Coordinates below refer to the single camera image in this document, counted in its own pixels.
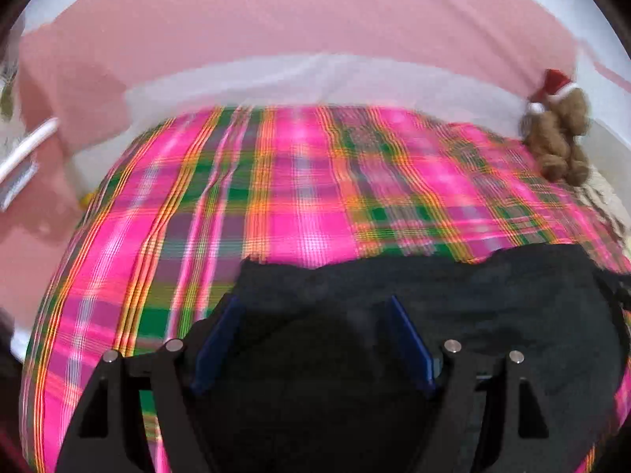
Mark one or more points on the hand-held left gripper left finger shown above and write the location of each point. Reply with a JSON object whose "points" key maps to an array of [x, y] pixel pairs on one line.
{"points": [[217, 350]]}

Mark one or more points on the black hooded puffer jacket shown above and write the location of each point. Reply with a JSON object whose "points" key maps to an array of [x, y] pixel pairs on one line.
{"points": [[503, 305]]}

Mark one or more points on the red white santa hat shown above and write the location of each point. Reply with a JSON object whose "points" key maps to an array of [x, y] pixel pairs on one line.
{"points": [[554, 83]]}

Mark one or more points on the brown teddy bear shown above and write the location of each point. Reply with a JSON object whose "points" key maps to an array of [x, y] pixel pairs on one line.
{"points": [[559, 133]]}

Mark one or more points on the pink green plaid blanket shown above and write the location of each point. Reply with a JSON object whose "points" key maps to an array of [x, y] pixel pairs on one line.
{"points": [[296, 187]]}

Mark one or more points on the white board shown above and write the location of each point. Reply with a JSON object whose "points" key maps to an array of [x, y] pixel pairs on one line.
{"points": [[614, 150]]}

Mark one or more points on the white headboard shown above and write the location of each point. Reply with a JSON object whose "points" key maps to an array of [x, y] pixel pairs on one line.
{"points": [[320, 81]]}

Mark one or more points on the white rail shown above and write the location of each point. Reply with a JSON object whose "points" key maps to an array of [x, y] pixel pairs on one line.
{"points": [[24, 150]]}

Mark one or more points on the beige crochet cloth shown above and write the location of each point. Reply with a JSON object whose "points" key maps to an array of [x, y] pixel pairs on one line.
{"points": [[604, 202]]}

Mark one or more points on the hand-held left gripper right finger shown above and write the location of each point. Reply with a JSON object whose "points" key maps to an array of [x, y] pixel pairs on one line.
{"points": [[411, 350]]}

